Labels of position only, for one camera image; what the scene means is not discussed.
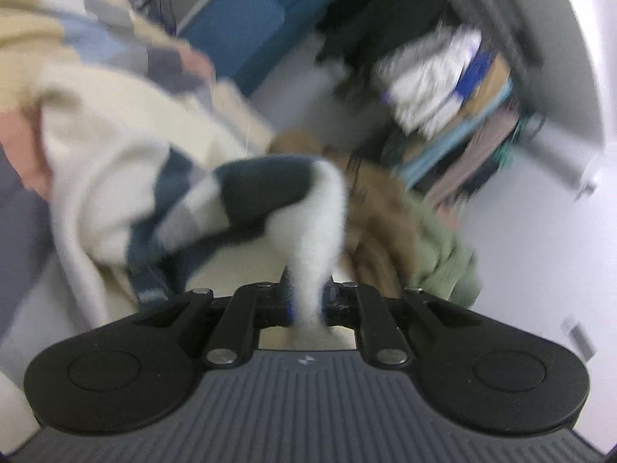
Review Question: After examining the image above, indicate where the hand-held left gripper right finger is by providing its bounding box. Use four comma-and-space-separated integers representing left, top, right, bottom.
322, 275, 475, 367

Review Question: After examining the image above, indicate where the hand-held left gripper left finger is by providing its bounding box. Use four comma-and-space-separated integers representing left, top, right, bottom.
132, 267, 296, 367

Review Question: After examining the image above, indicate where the white navy striped fleece sweater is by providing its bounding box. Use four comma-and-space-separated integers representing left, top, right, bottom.
48, 106, 350, 350

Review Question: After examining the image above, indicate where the brown garment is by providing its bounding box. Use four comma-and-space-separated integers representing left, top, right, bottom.
267, 128, 420, 300

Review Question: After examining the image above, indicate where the green fleece jacket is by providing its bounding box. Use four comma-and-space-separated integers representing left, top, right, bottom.
402, 193, 483, 309

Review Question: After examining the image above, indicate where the beige fleece cloth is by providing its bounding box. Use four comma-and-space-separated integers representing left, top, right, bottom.
39, 65, 275, 155

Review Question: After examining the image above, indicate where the light blue folded cloth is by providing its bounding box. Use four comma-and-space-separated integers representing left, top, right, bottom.
400, 82, 514, 184

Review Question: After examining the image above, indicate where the mauve folded garment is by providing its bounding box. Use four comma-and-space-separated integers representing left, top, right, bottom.
424, 111, 521, 208

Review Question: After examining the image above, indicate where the teal striped garment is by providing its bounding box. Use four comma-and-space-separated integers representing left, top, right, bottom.
492, 120, 531, 165

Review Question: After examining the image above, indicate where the white puffer jacket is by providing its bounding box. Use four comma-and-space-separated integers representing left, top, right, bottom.
373, 24, 483, 138

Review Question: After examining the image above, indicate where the blue and white jacket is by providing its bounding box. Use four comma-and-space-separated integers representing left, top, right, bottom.
458, 51, 495, 102

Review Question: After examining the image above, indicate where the tan folded garment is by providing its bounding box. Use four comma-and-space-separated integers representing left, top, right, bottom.
458, 55, 512, 121

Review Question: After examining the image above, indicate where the patchwork blanket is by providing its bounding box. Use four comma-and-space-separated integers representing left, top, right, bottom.
0, 0, 217, 338

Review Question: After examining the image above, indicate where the white wall socket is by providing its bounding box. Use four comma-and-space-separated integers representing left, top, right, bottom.
561, 318, 596, 360

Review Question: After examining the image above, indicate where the black wire clothes rack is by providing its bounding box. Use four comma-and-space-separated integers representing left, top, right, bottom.
376, 0, 548, 213

